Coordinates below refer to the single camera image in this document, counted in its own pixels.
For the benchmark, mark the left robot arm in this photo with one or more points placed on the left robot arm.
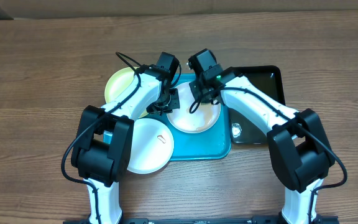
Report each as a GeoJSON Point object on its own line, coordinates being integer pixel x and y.
{"type": "Point", "coordinates": [115, 138]}

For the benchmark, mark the black water tray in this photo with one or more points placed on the black water tray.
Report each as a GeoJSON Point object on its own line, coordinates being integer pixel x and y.
{"type": "Point", "coordinates": [267, 79]}

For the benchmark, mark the white plate front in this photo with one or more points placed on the white plate front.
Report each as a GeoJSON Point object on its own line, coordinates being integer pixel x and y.
{"type": "Point", "coordinates": [152, 146]}

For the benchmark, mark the lime green plate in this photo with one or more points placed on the lime green plate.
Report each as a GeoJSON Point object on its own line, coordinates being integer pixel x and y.
{"type": "Point", "coordinates": [124, 87]}

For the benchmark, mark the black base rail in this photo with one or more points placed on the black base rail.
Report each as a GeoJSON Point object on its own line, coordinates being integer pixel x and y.
{"type": "Point", "coordinates": [254, 220]}

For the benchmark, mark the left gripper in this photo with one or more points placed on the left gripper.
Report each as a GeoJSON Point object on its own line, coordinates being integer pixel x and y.
{"type": "Point", "coordinates": [175, 105]}

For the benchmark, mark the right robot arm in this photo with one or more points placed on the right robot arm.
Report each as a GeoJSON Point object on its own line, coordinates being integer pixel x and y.
{"type": "Point", "coordinates": [299, 149]}

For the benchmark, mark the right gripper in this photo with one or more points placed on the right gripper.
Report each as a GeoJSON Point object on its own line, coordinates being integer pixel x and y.
{"type": "Point", "coordinates": [202, 96]}

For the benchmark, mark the white plate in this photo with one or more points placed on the white plate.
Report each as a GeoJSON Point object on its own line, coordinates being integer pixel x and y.
{"type": "Point", "coordinates": [202, 119]}
{"type": "Point", "coordinates": [152, 146]}

